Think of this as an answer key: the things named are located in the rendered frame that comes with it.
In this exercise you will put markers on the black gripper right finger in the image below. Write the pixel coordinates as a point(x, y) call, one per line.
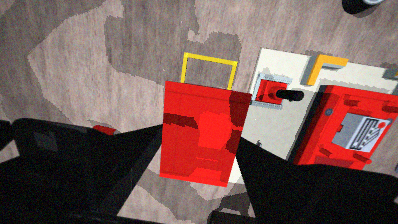
point(281, 192)

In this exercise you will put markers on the red cube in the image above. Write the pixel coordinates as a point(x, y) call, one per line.
point(106, 130)

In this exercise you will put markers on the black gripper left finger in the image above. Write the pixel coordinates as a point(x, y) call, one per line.
point(112, 164)

